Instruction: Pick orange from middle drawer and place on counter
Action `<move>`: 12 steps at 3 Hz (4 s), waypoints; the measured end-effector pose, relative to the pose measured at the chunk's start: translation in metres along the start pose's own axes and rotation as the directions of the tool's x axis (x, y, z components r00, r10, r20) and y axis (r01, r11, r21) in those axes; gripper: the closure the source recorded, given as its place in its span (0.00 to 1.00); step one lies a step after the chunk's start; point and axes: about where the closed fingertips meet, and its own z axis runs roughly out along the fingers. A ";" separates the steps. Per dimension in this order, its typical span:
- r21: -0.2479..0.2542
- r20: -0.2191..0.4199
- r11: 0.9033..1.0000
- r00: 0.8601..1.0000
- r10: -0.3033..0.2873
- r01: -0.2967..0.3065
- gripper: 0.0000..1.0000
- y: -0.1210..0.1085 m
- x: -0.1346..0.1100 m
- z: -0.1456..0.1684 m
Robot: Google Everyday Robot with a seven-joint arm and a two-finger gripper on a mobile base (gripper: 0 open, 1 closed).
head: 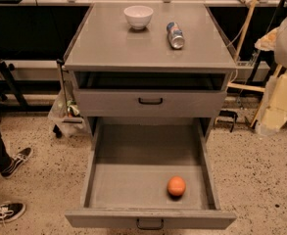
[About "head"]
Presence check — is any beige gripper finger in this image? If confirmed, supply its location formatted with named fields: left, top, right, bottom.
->
left=255, top=27, right=278, bottom=51

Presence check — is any orange fruit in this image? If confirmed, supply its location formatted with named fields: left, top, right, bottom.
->
left=167, top=176, right=186, bottom=197

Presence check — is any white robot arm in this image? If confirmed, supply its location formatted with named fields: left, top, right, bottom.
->
left=255, top=17, right=287, bottom=69

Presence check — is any grey drawer cabinet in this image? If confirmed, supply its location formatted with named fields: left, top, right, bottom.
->
left=65, top=2, right=235, bottom=134

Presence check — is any open grey middle drawer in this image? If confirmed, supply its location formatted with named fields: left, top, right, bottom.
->
left=66, top=117, right=236, bottom=229

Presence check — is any closed grey upper drawer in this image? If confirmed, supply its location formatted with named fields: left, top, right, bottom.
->
left=73, top=89, right=226, bottom=118

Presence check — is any silver blue soda can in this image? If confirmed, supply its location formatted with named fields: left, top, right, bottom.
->
left=167, top=22, right=185, bottom=49

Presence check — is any white ceramic bowl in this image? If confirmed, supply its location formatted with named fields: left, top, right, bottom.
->
left=123, top=6, right=154, bottom=29

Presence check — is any black metal stand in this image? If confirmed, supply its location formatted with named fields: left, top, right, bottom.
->
left=0, top=60, right=28, bottom=110

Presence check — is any black sneaker upper left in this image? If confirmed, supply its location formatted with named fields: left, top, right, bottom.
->
left=1, top=148, right=32, bottom=178

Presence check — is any black sneaker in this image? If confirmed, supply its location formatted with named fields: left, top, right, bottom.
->
left=0, top=202, right=25, bottom=224
left=1, top=148, right=32, bottom=178

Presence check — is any black sneaker lower left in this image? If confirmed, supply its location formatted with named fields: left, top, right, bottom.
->
left=0, top=202, right=25, bottom=224

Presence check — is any wooden easel frame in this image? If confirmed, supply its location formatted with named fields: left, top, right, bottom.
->
left=227, top=0, right=286, bottom=128

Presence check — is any black drawer handle upper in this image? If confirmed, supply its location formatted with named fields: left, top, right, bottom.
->
left=138, top=98, right=164, bottom=106

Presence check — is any black drawer handle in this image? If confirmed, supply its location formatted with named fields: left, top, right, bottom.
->
left=136, top=218, right=164, bottom=230
left=138, top=98, right=164, bottom=106

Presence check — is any black drawer handle lower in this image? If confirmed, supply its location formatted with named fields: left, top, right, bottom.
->
left=136, top=218, right=164, bottom=230

